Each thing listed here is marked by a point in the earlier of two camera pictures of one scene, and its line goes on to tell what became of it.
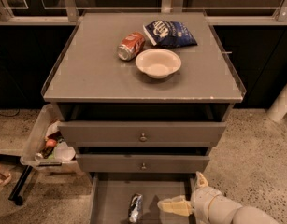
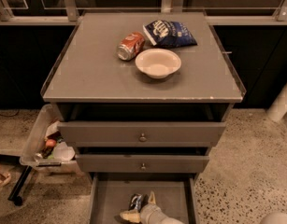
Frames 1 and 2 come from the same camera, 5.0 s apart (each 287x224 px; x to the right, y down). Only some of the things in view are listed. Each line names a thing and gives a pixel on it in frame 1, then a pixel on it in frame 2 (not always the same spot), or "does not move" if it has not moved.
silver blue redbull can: x=136 y=207 does not move
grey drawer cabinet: x=143 y=97 does not move
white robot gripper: x=201 y=199 → x=148 y=211
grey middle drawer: x=142 y=163 does not move
